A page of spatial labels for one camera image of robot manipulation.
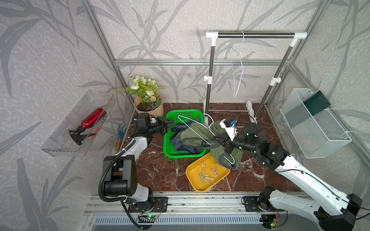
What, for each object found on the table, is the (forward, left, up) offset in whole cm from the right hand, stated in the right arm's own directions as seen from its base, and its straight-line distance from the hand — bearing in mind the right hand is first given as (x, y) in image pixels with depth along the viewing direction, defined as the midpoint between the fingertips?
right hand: (214, 136), depth 67 cm
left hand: (+16, +21, -7) cm, 27 cm away
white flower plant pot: (+35, +41, -9) cm, 54 cm away
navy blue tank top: (+9, +21, -20) cm, 30 cm away
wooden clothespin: (-4, +5, -28) cm, 29 cm away
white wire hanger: (+2, +3, +4) cm, 5 cm away
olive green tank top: (+9, +12, -18) cm, 24 cm away
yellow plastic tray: (-8, +4, -28) cm, 29 cm away
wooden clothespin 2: (-11, +2, -27) cm, 29 cm away
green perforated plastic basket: (+6, +27, -27) cm, 38 cm away
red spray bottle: (-2, +60, +6) cm, 61 cm away
